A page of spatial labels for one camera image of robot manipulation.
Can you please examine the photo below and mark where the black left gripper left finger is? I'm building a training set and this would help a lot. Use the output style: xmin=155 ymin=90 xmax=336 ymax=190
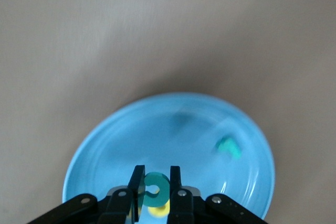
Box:
xmin=97 ymin=165 xmax=145 ymax=224

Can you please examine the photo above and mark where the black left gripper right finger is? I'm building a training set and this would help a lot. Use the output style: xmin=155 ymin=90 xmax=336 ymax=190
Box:
xmin=167 ymin=166 xmax=205 ymax=224

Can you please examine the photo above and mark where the teal letter c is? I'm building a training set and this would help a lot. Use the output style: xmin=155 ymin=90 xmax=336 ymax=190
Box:
xmin=143 ymin=172 xmax=171 ymax=208

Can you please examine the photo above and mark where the yellow letter d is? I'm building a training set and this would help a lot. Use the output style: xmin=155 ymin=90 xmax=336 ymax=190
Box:
xmin=136 ymin=202 xmax=171 ymax=219

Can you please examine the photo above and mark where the teal letter l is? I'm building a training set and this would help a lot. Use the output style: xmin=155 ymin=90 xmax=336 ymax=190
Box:
xmin=214 ymin=136 xmax=242 ymax=161

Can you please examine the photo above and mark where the blue plate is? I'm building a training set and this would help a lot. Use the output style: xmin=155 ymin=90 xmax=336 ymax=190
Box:
xmin=62 ymin=92 xmax=276 ymax=221

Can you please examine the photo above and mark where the brown table cover sheet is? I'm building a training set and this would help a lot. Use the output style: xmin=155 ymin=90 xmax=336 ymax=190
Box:
xmin=0 ymin=0 xmax=336 ymax=224

